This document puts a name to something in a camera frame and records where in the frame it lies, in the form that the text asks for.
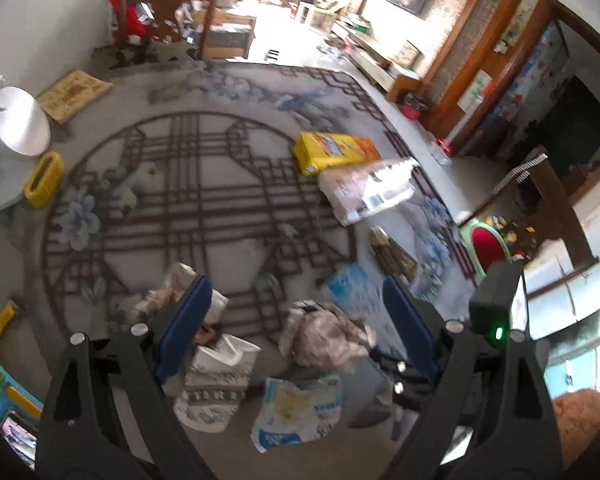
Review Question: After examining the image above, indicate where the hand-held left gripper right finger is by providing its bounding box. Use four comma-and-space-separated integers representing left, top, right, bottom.
382, 275, 567, 480

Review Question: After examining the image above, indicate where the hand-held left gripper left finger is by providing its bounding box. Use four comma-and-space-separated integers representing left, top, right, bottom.
34, 275, 217, 480

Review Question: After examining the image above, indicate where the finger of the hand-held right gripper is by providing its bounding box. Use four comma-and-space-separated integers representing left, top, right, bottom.
352, 359, 443, 429

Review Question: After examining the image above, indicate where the red bin with green rim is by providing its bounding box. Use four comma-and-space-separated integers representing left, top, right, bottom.
460, 217, 513, 281

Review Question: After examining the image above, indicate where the dark cigarette box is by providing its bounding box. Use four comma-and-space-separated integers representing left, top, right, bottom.
370, 225, 421, 278

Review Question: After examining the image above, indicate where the foil wrapper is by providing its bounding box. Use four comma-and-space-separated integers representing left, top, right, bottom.
279, 300, 378, 373

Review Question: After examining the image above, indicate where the white and blue plastic packet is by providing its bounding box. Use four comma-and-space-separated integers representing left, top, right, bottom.
251, 372, 343, 455

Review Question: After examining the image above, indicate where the yellow drink carton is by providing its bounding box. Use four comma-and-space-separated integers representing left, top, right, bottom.
294, 131, 381, 177

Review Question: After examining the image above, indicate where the crumpled white paper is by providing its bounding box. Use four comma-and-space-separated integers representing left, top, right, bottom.
135, 262, 230, 326

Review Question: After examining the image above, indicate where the white refrigerator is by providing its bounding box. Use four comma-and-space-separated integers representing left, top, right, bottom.
522, 240, 600, 326

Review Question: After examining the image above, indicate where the white grey paper carton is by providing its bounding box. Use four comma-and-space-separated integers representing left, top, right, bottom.
174, 332, 262, 433

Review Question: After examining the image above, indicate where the dark wooden carved chair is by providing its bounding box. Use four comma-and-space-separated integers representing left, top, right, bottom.
462, 146, 600, 291

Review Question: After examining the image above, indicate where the grey printed tablecloth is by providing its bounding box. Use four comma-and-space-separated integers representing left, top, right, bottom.
0, 60, 481, 480

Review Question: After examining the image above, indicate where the brown fuzzy cloth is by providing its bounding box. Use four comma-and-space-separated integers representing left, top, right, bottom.
550, 394, 600, 466

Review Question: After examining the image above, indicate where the white mop with dustpan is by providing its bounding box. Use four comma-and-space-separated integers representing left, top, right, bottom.
430, 120, 473, 166

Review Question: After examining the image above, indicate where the colourful plastic toy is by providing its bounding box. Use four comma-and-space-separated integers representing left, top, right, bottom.
0, 342, 43, 421

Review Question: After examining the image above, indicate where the red waste bin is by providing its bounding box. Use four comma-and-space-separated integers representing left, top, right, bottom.
400, 92, 431, 121

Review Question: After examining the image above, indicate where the yellow plastic holder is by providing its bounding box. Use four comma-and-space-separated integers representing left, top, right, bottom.
24, 152, 65, 208

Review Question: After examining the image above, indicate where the colourful door curtain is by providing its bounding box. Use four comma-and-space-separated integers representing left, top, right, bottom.
475, 25, 568, 156

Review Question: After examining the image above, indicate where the small framed picture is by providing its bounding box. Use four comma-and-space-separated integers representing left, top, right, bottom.
395, 42, 421, 66

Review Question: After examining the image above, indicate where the low television cabinet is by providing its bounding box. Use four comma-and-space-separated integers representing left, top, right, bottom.
330, 15, 423, 103

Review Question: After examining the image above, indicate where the floral seat cushion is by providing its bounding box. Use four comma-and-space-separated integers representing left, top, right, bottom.
90, 40, 201, 68

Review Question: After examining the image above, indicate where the magazine rack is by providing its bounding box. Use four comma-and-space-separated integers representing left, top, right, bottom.
175, 0, 216, 43

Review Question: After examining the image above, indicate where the white side table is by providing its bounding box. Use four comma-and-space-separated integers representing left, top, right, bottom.
300, 2, 338, 31

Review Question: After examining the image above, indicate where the white bead string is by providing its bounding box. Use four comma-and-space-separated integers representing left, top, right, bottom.
492, 154, 548, 196

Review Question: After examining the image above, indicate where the white wall calendar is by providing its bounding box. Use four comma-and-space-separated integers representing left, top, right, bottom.
457, 70, 493, 111

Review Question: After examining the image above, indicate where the tall wall scroll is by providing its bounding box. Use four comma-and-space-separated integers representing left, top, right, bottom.
500, 0, 538, 53

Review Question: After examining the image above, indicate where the wooden frame sofa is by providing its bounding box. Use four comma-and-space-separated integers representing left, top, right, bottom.
180, 0, 258, 61

